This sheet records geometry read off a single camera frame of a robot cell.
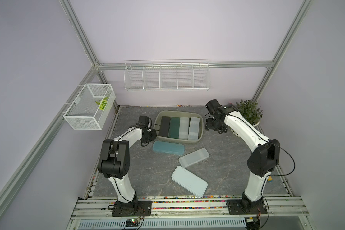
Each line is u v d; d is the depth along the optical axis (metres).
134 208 0.67
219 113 0.61
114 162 0.49
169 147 0.98
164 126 1.06
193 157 0.91
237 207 0.74
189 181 0.81
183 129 1.05
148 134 0.84
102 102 0.81
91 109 0.82
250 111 0.89
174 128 1.05
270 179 0.81
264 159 0.48
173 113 1.08
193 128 1.03
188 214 0.73
